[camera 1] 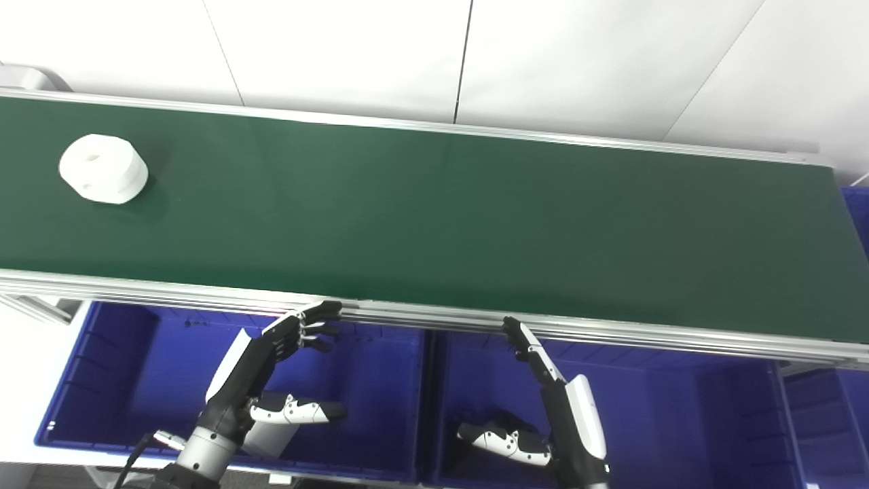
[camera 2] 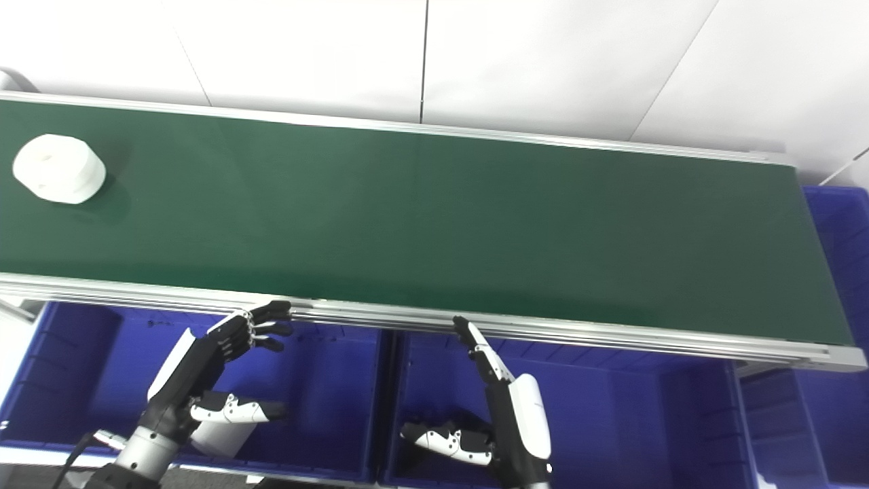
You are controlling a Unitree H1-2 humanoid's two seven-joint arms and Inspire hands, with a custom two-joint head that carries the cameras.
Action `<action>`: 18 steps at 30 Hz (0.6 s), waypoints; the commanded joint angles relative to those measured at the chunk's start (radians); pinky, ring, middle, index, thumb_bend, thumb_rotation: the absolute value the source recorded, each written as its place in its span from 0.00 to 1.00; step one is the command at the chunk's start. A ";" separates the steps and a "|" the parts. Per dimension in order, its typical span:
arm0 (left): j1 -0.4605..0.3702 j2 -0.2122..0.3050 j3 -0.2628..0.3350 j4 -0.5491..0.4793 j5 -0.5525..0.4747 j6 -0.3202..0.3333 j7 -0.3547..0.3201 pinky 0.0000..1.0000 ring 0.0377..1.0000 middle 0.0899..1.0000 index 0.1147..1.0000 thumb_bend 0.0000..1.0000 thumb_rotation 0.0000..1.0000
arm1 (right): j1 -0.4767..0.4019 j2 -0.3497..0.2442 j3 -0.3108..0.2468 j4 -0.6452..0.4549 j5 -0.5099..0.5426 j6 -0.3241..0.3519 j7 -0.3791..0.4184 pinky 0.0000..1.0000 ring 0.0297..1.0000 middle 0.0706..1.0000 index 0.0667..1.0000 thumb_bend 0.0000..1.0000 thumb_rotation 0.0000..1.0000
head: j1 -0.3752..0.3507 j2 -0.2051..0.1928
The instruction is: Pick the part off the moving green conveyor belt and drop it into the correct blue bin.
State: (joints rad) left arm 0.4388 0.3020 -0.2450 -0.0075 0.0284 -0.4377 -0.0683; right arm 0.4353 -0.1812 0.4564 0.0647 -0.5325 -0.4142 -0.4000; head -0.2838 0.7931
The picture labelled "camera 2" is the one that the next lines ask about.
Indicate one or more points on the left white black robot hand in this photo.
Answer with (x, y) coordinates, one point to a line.
(197, 363)

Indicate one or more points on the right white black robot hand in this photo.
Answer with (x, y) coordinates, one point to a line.
(523, 421)

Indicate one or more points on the white round plastic part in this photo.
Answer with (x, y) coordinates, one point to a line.
(58, 170)

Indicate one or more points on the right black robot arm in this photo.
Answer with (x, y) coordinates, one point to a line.
(526, 483)

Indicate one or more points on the blue plastic bin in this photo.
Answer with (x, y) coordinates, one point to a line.
(326, 380)
(611, 421)
(838, 421)

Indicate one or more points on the green conveyor belt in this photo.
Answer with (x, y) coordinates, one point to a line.
(441, 217)
(407, 318)

